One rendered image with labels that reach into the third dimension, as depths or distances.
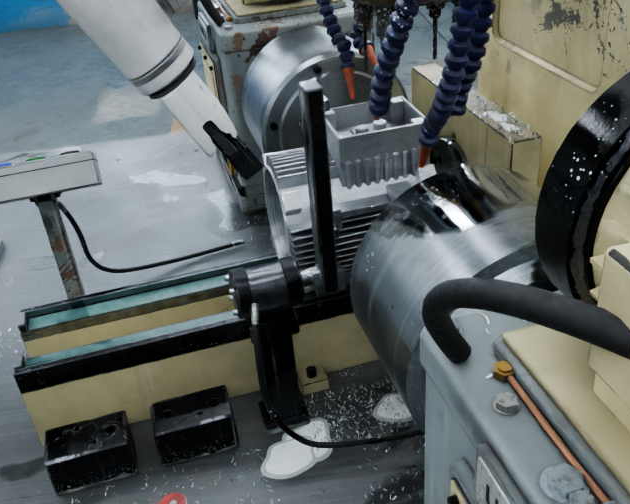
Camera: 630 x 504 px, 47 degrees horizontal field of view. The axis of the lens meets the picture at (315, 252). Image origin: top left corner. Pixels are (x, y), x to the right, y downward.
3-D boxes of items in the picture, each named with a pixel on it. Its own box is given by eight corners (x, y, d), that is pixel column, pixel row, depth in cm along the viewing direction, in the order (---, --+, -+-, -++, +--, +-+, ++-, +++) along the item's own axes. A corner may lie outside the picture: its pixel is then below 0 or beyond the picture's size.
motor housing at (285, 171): (394, 222, 114) (391, 108, 104) (442, 288, 99) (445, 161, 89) (270, 248, 111) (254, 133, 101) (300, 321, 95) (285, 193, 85)
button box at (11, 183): (103, 184, 115) (95, 151, 114) (100, 183, 108) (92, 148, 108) (-10, 206, 112) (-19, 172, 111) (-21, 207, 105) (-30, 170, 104)
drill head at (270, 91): (351, 118, 153) (344, -5, 139) (421, 193, 123) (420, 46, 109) (234, 140, 148) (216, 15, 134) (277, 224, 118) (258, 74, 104)
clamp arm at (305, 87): (336, 277, 90) (321, 77, 76) (344, 290, 87) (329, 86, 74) (309, 283, 89) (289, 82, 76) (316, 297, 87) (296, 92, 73)
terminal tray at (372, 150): (402, 143, 103) (401, 94, 99) (431, 174, 94) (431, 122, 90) (320, 158, 101) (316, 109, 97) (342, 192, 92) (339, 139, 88)
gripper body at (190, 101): (138, 76, 94) (194, 137, 100) (145, 102, 85) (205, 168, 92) (183, 39, 93) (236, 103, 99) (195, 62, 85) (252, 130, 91)
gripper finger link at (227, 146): (187, 105, 90) (201, 115, 95) (223, 153, 89) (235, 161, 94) (194, 99, 90) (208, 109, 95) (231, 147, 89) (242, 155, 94)
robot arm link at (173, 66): (124, 67, 92) (141, 84, 94) (129, 89, 85) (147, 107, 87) (175, 24, 91) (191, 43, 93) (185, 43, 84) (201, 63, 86)
